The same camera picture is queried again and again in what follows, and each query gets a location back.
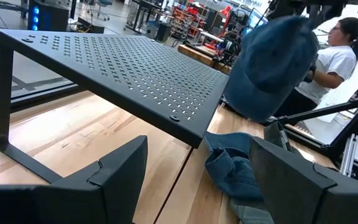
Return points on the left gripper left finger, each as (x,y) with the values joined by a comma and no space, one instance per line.
(110,193)

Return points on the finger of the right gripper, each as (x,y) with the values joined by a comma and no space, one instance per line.
(317,17)

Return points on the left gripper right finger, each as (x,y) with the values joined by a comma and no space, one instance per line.
(294,193)

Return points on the blue denim baseball cap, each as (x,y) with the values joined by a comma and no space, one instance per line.
(269,68)
(228,168)

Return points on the computer monitor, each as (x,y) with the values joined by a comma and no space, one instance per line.
(255,20)

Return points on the person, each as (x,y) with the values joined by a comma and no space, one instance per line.
(334,65)

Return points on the red desk lamp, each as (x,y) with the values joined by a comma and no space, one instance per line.
(225,15)

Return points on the silver aluminium profile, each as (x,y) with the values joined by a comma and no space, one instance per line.
(349,155)

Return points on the parts shelf with red bins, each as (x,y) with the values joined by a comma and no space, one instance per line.
(186,21)

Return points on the wooden workbench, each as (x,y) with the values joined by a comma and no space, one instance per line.
(197,57)

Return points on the black perforated metal stand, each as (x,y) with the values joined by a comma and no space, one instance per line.
(120,68)

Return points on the black blue-lit computer tower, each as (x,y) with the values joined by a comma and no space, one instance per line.
(51,18)

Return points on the office chair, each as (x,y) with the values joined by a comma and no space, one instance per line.
(102,7)

